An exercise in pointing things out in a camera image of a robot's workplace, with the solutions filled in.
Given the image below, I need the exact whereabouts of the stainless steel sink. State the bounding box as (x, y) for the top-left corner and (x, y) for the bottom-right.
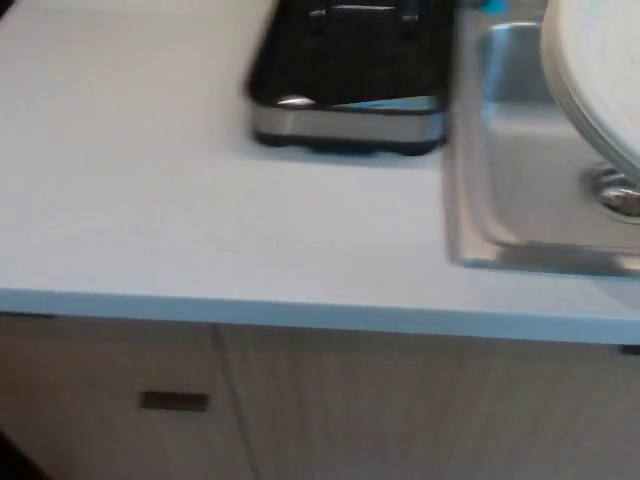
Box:
(444, 9), (640, 279)

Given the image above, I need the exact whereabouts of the metal sink drain strainer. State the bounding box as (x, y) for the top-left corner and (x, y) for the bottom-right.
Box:
(579, 162), (640, 217)

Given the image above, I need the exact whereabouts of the black steel-banded dish drying tray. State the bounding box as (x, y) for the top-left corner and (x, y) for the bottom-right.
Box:
(244, 0), (454, 156)

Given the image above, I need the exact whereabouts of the stainless steel spoon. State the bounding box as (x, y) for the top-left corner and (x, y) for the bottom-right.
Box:
(274, 94), (441, 114)

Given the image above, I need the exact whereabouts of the light wood-grain kitchen cabinet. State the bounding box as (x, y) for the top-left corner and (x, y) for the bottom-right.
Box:
(0, 309), (640, 480)

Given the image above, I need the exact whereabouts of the dark recessed drawer handle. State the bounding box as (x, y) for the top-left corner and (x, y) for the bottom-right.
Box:
(139, 391), (210, 412)

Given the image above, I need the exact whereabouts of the chrome wire plate rack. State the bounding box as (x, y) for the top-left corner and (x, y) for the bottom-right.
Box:
(307, 0), (421, 31)

